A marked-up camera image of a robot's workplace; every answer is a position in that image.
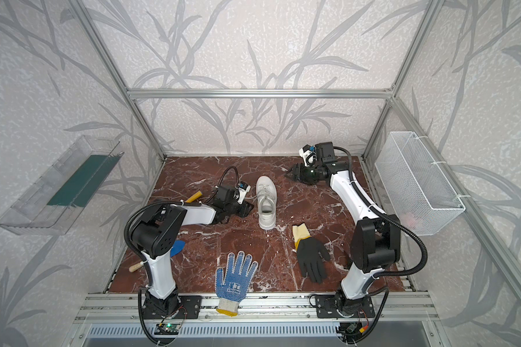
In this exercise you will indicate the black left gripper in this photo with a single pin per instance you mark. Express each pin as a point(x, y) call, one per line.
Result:
point(236, 206)

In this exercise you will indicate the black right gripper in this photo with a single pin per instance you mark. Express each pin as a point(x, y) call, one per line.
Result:
point(304, 171)

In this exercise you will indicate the grey-white shoelace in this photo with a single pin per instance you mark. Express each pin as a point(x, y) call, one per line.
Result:
point(267, 197)

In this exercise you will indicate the white leather sneaker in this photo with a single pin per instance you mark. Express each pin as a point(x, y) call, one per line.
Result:
point(267, 221)

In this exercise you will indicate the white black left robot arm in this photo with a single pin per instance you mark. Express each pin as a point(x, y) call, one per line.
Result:
point(152, 231)

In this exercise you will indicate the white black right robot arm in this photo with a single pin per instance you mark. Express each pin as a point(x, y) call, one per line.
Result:
point(376, 240)

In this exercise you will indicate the yellow plastic spatula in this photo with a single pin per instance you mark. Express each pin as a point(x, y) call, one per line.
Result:
point(196, 197)

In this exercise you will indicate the blue dotted knit glove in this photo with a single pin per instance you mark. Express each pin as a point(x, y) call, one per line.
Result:
point(233, 282)

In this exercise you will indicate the black yellow work glove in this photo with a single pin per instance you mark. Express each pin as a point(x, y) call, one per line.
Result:
point(311, 254)

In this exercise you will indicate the pink object in basket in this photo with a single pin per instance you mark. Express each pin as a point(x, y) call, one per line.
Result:
point(410, 221)

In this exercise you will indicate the green lit circuit board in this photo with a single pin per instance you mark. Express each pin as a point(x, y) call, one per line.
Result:
point(166, 329)

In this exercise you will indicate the right wiring connector board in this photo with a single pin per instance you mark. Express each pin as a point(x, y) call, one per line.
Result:
point(352, 329)

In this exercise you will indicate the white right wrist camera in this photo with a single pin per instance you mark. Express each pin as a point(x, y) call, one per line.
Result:
point(308, 155)

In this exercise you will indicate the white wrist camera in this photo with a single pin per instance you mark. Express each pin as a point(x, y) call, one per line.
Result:
point(243, 189)
point(308, 155)

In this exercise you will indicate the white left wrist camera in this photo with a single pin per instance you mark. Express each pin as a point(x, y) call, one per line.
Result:
point(243, 189)

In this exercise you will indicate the white wire mesh basket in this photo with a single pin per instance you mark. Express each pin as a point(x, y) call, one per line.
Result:
point(415, 182)

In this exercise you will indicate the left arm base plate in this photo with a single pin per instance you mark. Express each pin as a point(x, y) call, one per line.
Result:
point(185, 307)

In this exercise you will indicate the wooden handled brush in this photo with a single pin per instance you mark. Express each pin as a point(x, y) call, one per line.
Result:
point(136, 267)

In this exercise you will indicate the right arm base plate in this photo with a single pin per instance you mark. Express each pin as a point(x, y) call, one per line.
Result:
point(337, 306)

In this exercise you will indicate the clear plastic wall bin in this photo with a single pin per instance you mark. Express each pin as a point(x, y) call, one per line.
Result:
point(55, 201)

